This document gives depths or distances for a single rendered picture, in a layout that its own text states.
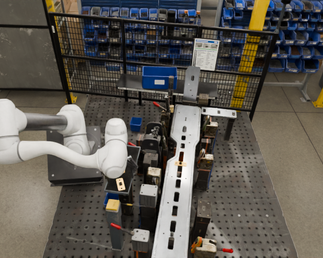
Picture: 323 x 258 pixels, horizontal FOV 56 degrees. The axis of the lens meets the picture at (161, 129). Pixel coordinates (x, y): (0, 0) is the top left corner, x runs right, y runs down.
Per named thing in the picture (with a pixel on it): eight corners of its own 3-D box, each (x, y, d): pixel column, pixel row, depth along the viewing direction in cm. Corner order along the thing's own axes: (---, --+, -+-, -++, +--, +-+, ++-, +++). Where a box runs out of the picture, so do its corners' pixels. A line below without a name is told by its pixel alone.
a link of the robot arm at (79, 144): (69, 163, 218) (62, 165, 196) (65, 138, 218) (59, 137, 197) (92, 159, 220) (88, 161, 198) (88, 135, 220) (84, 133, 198)
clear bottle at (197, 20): (199, 36, 258) (202, 13, 244) (192, 36, 258) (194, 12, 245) (199, 33, 263) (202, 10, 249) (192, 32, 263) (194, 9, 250)
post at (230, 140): (232, 143, 267) (239, 117, 248) (220, 141, 268) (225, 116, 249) (232, 137, 272) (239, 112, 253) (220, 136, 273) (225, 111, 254)
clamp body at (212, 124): (213, 159, 252) (220, 128, 229) (199, 157, 253) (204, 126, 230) (213, 151, 259) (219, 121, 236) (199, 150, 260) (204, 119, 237)
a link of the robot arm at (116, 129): (106, 137, 155) (105, 156, 145) (104, 113, 144) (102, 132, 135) (128, 136, 155) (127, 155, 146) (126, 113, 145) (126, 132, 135)
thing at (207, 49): (215, 71, 270) (221, 39, 250) (190, 69, 272) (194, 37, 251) (215, 70, 272) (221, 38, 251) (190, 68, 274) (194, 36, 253)
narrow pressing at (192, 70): (196, 102, 260) (200, 67, 238) (182, 100, 261) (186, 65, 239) (196, 101, 261) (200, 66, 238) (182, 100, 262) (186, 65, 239)
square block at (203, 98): (203, 131, 278) (208, 99, 254) (194, 130, 278) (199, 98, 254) (203, 125, 284) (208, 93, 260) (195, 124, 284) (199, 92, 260)
